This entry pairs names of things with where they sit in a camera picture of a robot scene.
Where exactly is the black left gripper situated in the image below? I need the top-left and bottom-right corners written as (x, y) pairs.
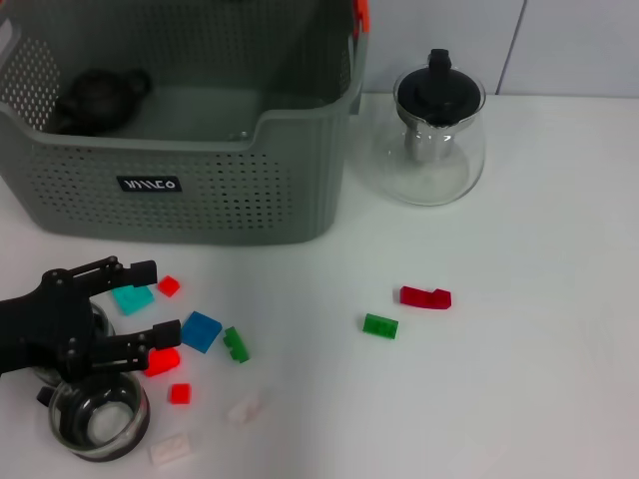
top-left (0, 255), bottom-right (182, 383)

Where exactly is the grey-green perforated storage bin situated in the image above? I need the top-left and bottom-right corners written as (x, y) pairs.
top-left (0, 0), bottom-right (370, 246)

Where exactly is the teal flat toy brick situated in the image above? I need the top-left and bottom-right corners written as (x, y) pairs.
top-left (110, 283), bottom-right (155, 316)

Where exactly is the blue flat toy brick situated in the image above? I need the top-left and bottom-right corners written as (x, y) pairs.
top-left (180, 310), bottom-right (224, 354)

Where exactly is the bright red wedge brick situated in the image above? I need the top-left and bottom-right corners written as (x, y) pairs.
top-left (144, 347), bottom-right (181, 378)

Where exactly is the green stepped toy brick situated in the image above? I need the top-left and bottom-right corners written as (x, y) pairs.
top-left (223, 326), bottom-right (250, 364)

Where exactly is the clear white toy brick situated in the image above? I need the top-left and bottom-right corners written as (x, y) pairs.
top-left (227, 393), bottom-right (264, 425)

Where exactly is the white rectangular toy brick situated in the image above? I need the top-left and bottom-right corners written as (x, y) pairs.
top-left (149, 432), bottom-right (194, 468)

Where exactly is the dark clay teapot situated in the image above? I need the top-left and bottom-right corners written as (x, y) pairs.
top-left (52, 68), bottom-right (153, 136)

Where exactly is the green rectangular toy brick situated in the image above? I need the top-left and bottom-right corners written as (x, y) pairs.
top-left (362, 312), bottom-right (399, 340)

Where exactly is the long dark red brick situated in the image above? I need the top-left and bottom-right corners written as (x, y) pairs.
top-left (398, 284), bottom-right (453, 310)

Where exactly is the clear glass teapot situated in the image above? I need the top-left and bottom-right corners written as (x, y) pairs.
top-left (371, 62), bottom-right (487, 207)

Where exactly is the black teapot lid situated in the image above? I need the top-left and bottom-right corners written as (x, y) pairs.
top-left (397, 48), bottom-right (480, 126)

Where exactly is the orange bin handle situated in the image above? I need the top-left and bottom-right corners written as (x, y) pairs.
top-left (352, 0), bottom-right (371, 37)

